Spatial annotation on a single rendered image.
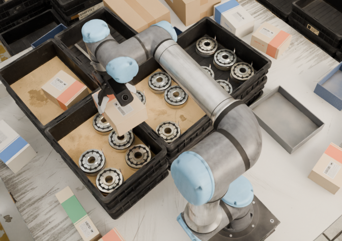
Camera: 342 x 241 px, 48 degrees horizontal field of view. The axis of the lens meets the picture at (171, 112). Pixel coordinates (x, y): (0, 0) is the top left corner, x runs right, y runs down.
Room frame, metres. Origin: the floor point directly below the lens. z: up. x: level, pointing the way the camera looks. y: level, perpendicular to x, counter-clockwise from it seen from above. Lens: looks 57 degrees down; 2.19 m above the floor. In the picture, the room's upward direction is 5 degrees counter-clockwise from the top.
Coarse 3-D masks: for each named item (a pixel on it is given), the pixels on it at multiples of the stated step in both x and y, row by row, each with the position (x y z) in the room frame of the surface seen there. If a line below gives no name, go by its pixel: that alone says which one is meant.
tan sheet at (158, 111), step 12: (144, 84) 1.04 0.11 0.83; (156, 96) 0.97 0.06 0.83; (156, 108) 0.91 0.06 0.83; (168, 108) 0.90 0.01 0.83; (180, 108) 0.90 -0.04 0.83; (192, 108) 0.89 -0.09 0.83; (156, 120) 0.85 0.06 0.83; (168, 120) 0.84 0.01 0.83; (180, 120) 0.84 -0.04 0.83; (192, 120) 0.83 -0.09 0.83; (168, 132) 0.78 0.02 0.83
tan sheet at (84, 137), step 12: (72, 132) 0.82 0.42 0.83; (84, 132) 0.82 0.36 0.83; (96, 132) 0.81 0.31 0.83; (60, 144) 0.77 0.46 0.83; (72, 144) 0.77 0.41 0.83; (84, 144) 0.76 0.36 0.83; (96, 144) 0.76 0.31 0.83; (108, 144) 0.75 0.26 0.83; (144, 144) 0.74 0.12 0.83; (72, 156) 0.71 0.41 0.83; (108, 156) 0.70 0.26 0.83; (120, 156) 0.69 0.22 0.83; (120, 168) 0.64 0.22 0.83; (108, 180) 0.59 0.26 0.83
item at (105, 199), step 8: (80, 104) 0.89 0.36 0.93; (72, 112) 0.85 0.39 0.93; (48, 128) 0.79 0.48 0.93; (144, 128) 0.75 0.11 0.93; (48, 136) 0.75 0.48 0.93; (152, 136) 0.71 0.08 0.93; (56, 144) 0.71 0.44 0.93; (160, 144) 0.68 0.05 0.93; (64, 152) 0.68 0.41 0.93; (160, 152) 0.64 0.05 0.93; (72, 160) 0.64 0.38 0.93; (152, 160) 0.61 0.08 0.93; (144, 168) 0.59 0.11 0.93; (136, 176) 0.56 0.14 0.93; (88, 184) 0.54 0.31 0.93; (120, 184) 0.53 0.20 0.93; (128, 184) 0.53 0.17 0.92; (96, 192) 0.51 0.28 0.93; (112, 192) 0.50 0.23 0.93; (120, 192) 0.51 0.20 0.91; (104, 200) 0.48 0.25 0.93
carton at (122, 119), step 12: (108, 96) 0.78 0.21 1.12; (108, 108) 0.73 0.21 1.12; (120, 108) 0.73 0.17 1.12; (132, 108) 0.72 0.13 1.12; (144, 108) 0.72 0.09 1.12; (108, 120) 0.71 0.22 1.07; (120, 120) 0.68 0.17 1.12; (132, 120) 0.69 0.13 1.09; (144, 120) 0.71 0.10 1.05; (120, 132) 0.66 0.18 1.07
